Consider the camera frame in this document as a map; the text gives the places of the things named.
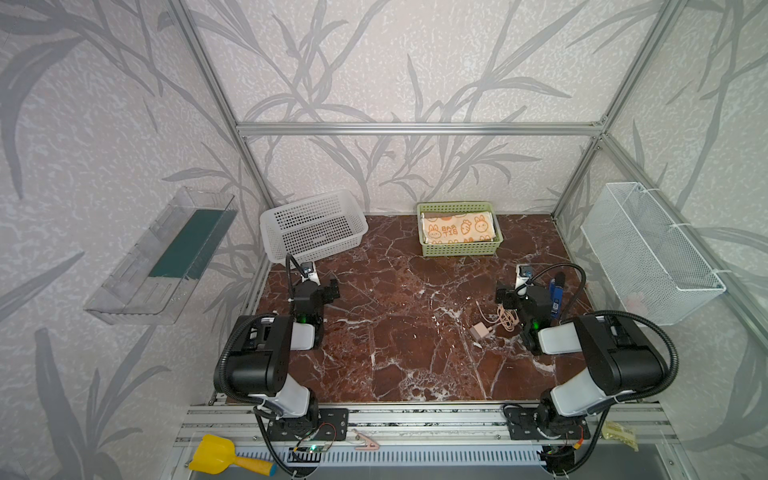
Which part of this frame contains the aluminium front rail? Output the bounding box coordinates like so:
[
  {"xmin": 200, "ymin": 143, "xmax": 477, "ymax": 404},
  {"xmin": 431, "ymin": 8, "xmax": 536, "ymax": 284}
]
[{"xmin": 173, "ymin": 402, "xmax": 680, "ymax": 447}]

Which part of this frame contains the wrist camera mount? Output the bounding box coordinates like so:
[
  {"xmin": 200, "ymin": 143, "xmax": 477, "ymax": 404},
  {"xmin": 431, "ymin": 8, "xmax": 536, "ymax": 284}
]
[
  {"xmin": 300, "ymin": 262, "xmax": 321, "ymax": 285},
  {"xmin": 515, "ymin": 264, "xmax": 535, "ymax": 288}
]

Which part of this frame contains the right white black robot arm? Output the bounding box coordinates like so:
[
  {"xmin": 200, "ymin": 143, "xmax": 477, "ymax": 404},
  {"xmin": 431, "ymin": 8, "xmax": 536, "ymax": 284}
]
[{"xmin": 495, "ymin": 263, "xmax": 680, "ymax": 441}]

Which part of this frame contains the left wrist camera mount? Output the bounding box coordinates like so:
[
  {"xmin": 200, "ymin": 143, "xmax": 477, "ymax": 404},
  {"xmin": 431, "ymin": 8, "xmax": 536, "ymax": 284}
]
[{"xmin": 300, "ymin": 262, "xmax": 321, "ymax": 285}]

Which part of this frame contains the clear acrylic wall shelf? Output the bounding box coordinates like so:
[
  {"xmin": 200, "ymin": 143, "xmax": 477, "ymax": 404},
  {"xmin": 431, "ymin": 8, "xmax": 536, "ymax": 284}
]
[{"xmin": 84, "ymin": 187, "xmax": 238, "ymax": 326}]

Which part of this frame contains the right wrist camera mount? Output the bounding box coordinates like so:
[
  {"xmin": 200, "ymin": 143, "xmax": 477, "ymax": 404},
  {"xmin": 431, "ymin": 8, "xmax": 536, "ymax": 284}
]
[{"xmin": 515, "ymin": 264, "xmax": 535, "ymax": 288}]

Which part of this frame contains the pink clothespin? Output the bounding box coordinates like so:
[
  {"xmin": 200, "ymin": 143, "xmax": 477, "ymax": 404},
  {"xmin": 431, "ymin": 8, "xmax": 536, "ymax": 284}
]
[{"xmin": 353, "ymin": 429, "xmax": 380, "ymax": 452}]

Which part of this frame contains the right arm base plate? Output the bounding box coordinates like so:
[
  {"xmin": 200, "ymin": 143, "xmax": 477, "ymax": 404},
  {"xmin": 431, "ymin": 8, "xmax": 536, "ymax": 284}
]
[{"xmin": 502, "ymin": 404, "xmax": 591, "ymax": 442}]

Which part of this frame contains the green plastic basket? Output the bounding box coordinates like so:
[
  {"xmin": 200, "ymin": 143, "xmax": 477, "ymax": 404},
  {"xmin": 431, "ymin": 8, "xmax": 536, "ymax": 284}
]
[{"xmin": 417, "ymin": 201, "xmax": 504, "ymax": 257}]

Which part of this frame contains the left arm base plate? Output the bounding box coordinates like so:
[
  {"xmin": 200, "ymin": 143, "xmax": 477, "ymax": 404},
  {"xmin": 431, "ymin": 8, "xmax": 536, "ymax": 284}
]
[{"xmin": 267, "ymin": 408, "xmax": 350, "ymax": 442}]

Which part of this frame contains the orange patterned towel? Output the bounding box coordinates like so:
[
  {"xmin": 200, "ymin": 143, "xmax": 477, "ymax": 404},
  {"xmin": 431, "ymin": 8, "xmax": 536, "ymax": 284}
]
[{"xmin": 421, "ymin": 211, "xmax": 496, "ymax": 245}]

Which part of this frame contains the white wire mesh basket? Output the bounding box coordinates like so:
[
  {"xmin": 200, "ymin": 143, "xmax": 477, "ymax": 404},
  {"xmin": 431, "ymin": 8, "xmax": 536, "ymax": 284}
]
[{"xmin": 581, "ymin": 182, "xmax": 726, "ymax": 326}]

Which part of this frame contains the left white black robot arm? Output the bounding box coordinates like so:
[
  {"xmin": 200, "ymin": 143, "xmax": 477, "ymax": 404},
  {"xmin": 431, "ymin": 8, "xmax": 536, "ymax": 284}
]
[{"xmin": 213, "ymin": 254, "xmax": 340, "ymax": 437}]

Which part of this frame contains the yellow paper tag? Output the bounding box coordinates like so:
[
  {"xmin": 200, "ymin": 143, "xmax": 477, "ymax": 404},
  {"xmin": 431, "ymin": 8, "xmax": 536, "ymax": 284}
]
[{"xmin": 601, "ymin": 421, "xmax": 639, "ymax": 452}]

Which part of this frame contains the green circuit board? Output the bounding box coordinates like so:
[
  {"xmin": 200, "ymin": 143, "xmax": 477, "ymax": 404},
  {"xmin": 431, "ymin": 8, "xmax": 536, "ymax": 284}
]
[{"xmin": 292, "ymin": 442, "xmax": 333, "ymax": 455}]

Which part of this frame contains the yellow plastic scoop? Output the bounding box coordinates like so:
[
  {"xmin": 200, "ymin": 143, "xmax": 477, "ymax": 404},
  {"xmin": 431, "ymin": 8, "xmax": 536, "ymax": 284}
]
[{"xmin": 188, "ymin": 434, "xmax": 277, "ymax": 476}]

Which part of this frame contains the white plastic laundry basket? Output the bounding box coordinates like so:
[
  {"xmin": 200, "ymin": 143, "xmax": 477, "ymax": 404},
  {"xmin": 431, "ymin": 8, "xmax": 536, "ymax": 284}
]
[{"xmin": 260, "ymin": 190, "xmax": 368, "ymax": 264}]

